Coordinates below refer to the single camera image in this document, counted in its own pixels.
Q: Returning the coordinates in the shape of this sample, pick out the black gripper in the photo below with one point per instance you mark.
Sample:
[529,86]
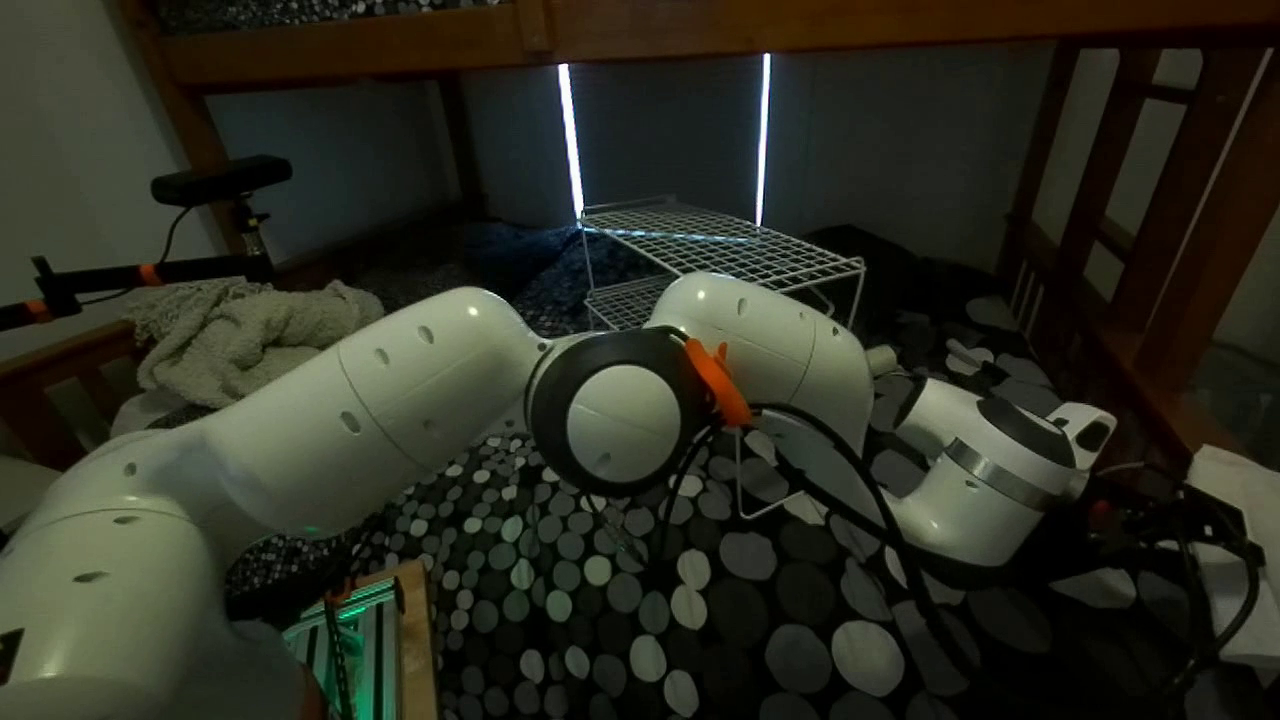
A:
[1132,524]

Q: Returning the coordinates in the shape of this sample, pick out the white pillowcase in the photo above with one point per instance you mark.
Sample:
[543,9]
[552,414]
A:
[1242,533]

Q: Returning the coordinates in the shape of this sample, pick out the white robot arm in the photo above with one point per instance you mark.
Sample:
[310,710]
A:
[402,414]

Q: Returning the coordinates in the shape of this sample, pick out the black grey dotted bedspread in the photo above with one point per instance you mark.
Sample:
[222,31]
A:
[695,602]

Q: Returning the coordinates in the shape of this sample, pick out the dark window blind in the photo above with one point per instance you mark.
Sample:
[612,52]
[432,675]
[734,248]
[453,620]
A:
[664,133]

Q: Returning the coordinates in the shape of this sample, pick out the green patterned box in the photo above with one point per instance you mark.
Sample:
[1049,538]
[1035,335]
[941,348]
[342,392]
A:
[414,641]

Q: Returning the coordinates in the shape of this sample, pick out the grey crumpled towel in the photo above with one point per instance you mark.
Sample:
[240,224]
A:
[235,335]

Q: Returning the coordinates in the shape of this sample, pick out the black bar with orange bands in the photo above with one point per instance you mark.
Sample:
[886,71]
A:
[123,282]

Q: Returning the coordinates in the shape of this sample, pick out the wooden chair frame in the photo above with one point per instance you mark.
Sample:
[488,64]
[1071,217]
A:
[1144,224]

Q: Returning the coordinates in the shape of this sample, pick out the wooden bunk bed frame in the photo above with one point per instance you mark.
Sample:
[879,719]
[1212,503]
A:
[664,26]

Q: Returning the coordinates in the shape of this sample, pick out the metal rail on board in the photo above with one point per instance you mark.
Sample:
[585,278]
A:
[332,647]

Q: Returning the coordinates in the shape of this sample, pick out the black camera on stand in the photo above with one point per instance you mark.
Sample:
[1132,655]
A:
[222,180]

